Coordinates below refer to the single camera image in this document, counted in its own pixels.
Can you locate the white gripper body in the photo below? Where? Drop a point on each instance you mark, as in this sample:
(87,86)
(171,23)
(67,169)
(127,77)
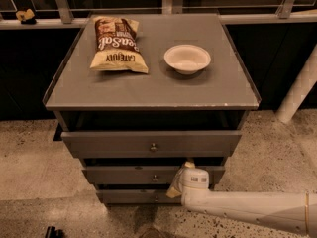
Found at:
(183,179)

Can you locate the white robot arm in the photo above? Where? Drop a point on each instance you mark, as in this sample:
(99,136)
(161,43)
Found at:
(292,212)

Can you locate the grey top drawer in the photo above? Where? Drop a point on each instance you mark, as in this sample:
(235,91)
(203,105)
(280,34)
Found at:
(151,144)

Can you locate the grey drawer cabinet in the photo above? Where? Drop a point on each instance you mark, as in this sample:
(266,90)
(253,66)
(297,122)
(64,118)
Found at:
(218,97)

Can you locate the white paper bowl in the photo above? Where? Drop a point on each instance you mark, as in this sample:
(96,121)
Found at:
(187,59)

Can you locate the black object on floor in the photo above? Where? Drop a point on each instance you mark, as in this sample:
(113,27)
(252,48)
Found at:
(52,232)

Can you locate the sea salt chips bag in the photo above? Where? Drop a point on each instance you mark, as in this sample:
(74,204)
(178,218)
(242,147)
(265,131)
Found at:
(116,45)

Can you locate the yellow black object on ledge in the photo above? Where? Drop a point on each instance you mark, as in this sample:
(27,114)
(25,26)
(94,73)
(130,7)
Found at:
(26,16)

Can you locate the white diagonal post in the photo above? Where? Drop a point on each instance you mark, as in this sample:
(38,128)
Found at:
(299,90)

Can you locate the metal railing frame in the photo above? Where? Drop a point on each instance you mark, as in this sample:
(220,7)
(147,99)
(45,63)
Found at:
(230,12)

